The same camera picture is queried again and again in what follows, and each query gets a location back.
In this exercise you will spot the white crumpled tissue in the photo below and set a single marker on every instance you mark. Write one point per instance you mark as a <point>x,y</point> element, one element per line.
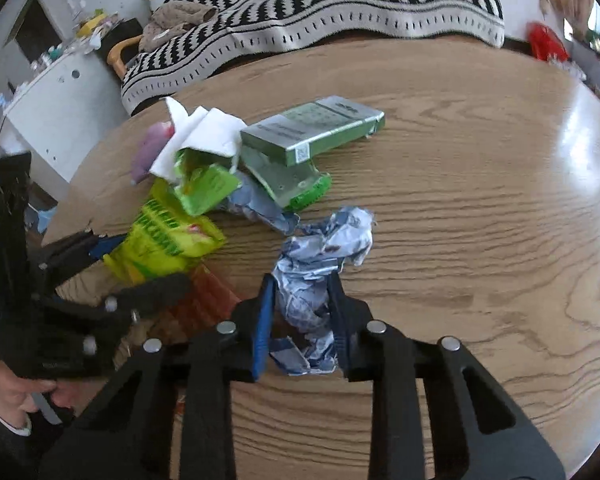
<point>205,130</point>

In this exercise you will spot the purple toy figure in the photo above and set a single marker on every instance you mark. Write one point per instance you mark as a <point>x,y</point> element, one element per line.
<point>147,150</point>

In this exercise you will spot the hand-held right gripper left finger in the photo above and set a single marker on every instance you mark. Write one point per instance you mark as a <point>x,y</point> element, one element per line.
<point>262,330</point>

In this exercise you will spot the small crumpled blue white wrapper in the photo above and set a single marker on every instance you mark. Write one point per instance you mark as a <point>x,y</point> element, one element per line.
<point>260,207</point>

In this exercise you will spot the green cardboard box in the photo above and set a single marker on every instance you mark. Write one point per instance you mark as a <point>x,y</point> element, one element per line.
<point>305,130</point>

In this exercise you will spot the beige crumpled clothing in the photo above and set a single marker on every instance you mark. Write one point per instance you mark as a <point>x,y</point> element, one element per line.
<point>175,20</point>

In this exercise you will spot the white dresser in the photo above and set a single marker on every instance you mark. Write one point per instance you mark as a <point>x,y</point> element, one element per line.
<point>65,105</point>

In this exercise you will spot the opened green box flap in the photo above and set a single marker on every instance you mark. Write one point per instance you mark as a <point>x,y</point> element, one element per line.
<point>290,185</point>

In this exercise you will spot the red bag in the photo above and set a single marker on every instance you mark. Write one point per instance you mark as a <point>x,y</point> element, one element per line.
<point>547,42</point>

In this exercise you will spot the yellow green snack packet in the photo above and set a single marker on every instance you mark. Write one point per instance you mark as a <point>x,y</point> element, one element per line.
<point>165,240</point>

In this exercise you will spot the pile of small clutter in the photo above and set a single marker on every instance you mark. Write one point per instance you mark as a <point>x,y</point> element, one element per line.
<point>92,25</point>

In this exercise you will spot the wooden sofa armrest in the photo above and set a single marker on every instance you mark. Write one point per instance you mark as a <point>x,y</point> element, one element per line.
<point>117,55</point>

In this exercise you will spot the large blue white wrapper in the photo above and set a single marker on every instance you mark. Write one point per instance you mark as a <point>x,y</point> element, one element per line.
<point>300,285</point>

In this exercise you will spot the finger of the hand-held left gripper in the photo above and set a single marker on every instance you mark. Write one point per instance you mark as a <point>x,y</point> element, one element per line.
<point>105,246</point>
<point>155,292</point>

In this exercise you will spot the black white striped blanket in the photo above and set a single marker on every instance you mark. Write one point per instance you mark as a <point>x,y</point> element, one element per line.
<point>330,0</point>

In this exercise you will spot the red brown snack packet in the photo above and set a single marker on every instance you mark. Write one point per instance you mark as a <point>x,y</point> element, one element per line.
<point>200,300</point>

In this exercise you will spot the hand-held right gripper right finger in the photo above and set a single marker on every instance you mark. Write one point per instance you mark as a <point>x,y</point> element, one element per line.
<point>341,335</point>

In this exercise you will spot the person's left hand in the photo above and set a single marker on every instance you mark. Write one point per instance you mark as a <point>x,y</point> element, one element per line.
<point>10,395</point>

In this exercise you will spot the person's left forearm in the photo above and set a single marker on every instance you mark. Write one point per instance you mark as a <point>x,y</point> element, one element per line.
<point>5,455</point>

